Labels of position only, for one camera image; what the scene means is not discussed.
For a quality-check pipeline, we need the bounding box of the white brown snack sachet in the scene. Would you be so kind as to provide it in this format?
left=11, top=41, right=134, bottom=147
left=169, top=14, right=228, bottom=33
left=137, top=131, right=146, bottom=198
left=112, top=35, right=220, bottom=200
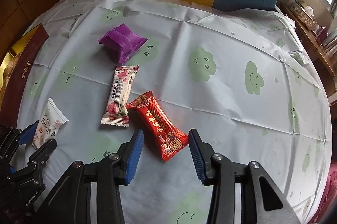
left=32, top=98, right=68, bottom=150

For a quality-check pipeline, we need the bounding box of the white floral snack bar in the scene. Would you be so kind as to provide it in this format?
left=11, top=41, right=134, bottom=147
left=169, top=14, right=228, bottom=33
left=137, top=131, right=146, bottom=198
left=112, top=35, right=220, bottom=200
left=100, top=65, right=139, bottom=127

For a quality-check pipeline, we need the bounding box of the red candy packet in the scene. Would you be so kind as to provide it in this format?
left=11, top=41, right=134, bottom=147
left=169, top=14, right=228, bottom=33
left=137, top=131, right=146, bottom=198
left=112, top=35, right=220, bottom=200
left=126, top=91, right=189, bottom=162

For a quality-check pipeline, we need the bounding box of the purple snack packet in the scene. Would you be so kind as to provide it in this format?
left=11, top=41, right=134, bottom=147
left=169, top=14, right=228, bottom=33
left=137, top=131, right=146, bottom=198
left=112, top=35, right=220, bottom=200
left=98, top=24, right=147, bottom=65

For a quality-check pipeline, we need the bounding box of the gold and brown tin box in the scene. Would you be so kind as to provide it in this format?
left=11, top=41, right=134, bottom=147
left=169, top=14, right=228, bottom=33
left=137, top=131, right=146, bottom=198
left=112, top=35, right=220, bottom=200
left=1, top=24, right=49, bottom=127

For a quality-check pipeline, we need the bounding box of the white cloud-print tablecloth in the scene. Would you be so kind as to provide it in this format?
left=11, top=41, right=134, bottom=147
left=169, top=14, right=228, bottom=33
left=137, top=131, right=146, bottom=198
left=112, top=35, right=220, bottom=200
left=17, top=0, right=332, bottom=223

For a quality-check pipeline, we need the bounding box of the wooden side shelf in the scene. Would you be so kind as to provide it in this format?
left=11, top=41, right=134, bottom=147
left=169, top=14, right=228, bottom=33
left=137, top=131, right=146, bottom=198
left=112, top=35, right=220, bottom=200
left=279, top=3, right=336, bottom=93

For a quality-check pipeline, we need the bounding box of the purple bottle on shelf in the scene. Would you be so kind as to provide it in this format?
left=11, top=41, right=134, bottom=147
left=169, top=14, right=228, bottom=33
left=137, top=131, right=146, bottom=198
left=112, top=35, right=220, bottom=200
left=315, top=26, right=328, bottom=45

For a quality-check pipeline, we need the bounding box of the patterned tissue box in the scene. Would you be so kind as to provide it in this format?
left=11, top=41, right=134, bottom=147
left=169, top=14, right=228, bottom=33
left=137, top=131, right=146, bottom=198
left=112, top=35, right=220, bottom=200
left=290, top=0, right=319, bottom=32

